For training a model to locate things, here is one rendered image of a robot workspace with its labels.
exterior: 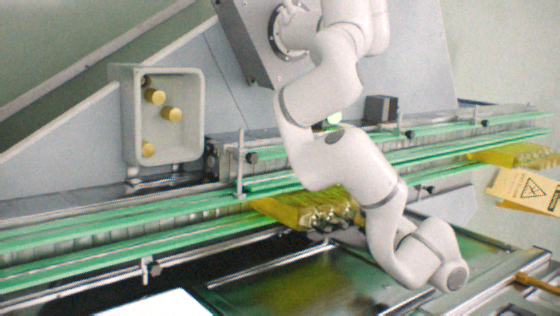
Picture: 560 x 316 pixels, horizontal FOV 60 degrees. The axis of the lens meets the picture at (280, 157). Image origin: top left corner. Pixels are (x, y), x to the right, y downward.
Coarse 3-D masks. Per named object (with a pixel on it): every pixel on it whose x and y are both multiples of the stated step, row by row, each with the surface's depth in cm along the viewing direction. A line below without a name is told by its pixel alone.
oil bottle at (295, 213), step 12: (252, 204) 127; (264, 204) 123; (276, 204) 119; (288, 204) 116; (300, 204) 116; (276, 216) 119; (288, 216) 116; (300, 216) 113; (300, 228) 113; (312, 228) 114
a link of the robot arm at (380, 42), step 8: (376, 0) 99; (384, 0) 100; (376, 8) 99; (384, 8) 100; (376, 16) 99; (384, 16) 101; (320, 24) 110; (376, 24) 100; (384, 24) 101; (376, 32) 101; (384, 32) 101; (376, 40) 101; (384, 40) 102; (376, 48) 102; (384, 48) 104; (368, 56) 104
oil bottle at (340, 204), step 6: (306, 192) 128; (312, 192) 127; (318, 192) 127; (324, 192) 128; (324, 198) 123; (330, 198) 123; (336, 198) 123; (342, 198) 124; (336, 204) 120; (342, 204) 120; (348, 204) 121; (336, 210) 120; (342, 210) 120
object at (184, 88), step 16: (160, 80) 116; (176, 80) 118; (192, 80) 117; (176, 96) 119; (192, 96) 118; (144, 112) 115; (160, 112) 117; (192, 112) 119; (144, 128) 116; (160, 128) 118; (176, 128) 121; (192, 128) 120; (160, 144) 119; (176, 144) 122; (192, 144) 121; (144, 160) 110; (160, 160) 113; (176, 160) 115
